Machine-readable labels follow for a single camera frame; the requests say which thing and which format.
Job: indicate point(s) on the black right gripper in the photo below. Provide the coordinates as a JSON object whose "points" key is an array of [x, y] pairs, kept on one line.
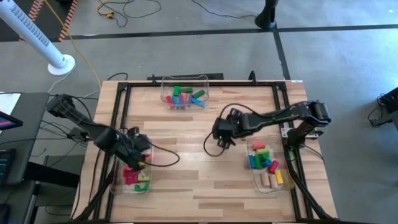
{"points": [[228, 127]]}

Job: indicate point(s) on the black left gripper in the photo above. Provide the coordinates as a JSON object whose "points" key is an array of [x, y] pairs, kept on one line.
{"points": [[130, 154]]}

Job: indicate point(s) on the light green arch block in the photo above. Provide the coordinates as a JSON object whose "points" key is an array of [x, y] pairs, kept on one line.
{"points": [[144, 177]]}

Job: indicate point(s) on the red notched block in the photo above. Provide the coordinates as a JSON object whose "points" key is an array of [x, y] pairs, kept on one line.
{"points": [[131, 180]]}

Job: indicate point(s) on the small blue cylinder block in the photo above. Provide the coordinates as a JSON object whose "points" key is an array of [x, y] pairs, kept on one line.
{"points": [[251, 161]]}

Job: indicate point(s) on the orange-red cylinder block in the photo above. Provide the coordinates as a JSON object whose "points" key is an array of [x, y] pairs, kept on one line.
{"points": [[258, 145]]}

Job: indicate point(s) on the light green cylinder block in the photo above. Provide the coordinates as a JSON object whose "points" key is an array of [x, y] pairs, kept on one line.
{"points": [[263, 151]]}

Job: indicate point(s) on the small green cylinder block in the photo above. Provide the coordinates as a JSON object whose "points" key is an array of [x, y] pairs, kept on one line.
{"points": [[265, 156]]}

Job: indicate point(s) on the blue thick block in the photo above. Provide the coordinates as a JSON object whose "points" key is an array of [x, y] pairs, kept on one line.
{"points": [[198, 102]]}

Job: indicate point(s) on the red cylinder block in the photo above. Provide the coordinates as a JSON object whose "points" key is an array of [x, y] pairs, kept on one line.
{"points": [[273, 166]]}

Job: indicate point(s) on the purple long block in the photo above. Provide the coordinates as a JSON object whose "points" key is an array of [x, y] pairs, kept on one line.
{"points": [[189, 100], [181, 102]]}

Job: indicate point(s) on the dark green rectangular block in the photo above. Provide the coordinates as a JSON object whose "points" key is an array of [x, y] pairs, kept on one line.
{"points": [[199, 93]]}

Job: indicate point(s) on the natural wood rectangular block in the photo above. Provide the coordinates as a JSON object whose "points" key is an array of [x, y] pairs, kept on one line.
{"points": [[273, 181]]}

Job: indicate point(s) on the yellow cylinder block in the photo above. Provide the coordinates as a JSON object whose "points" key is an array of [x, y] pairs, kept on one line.
{"points": [[279, 176]]}

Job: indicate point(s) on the coral rectangular block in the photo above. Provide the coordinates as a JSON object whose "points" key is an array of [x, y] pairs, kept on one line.
{"points": [[184, 96]]}

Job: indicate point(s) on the red rectangular block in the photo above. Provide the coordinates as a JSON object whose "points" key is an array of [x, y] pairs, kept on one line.
{"points": [[170, 101]]}

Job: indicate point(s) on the clear plastic bin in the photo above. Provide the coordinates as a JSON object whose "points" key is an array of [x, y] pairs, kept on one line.
{"points": [[287, 186], [202, 82], [118, 186]]}

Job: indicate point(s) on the blue rectangular block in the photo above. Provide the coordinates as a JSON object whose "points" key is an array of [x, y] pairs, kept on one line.
{"points": [[175, 101]]}

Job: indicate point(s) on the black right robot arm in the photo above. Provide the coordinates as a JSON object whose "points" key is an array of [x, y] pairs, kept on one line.
{"points": [[280, 116]]}

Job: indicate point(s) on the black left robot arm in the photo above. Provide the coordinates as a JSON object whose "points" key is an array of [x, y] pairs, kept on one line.
{"points": [[77, 119]]}

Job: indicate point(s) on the yellow tape tag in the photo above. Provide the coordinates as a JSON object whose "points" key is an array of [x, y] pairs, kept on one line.
{"points": [[141, 163]]}

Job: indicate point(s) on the grey metal mounting plate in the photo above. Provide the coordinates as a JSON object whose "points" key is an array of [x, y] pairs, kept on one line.
{"points": [[283, 132]]}

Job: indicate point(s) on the long black bar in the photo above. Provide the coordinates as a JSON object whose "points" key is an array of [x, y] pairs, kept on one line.
{"points": [[217, 76]]}

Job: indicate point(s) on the black power adapter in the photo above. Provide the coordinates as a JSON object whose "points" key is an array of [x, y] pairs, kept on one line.
{"points": [[76, 134]]}

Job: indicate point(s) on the black clamp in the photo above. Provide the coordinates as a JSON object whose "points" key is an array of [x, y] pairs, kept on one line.
{"points": [[252, 77]]}

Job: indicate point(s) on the black desk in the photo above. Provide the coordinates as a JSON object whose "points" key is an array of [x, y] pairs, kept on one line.
{"points": [[31, 124]]}

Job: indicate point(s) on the silver aluminium profile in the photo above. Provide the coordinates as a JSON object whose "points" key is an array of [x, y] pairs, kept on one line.
{"points": [[32, 202]]}

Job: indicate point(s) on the black pole stand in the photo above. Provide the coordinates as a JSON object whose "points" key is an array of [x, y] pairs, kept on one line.
{"points": [[266, 15]]}

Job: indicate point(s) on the black laptop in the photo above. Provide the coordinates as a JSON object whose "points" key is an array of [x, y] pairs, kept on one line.
{"points": [[4, 166]]}

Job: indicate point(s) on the black tablet screen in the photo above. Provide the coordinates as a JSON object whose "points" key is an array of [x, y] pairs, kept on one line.
{"points": [[7, 123]]}

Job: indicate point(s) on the white paper sheet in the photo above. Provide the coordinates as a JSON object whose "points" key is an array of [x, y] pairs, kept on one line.
{"points": [[7, 102]]}

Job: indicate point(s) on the black floor mat striped edge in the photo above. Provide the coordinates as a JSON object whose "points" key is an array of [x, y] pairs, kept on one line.
{"points": [[49, 15]]}

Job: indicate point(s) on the white tower fan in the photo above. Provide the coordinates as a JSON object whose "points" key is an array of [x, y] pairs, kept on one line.
{"points": [[28, 31]]}

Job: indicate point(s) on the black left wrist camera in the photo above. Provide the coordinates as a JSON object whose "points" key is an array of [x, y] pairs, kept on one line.
{"points": [[141, 142]]}

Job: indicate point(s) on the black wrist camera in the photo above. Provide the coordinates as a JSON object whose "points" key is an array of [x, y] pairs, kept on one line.
{"points": [[141, 142], [234, 112]]}

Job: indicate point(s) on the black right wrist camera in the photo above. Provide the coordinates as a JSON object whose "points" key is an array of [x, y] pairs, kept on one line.
{"points": [[234, 112]]}

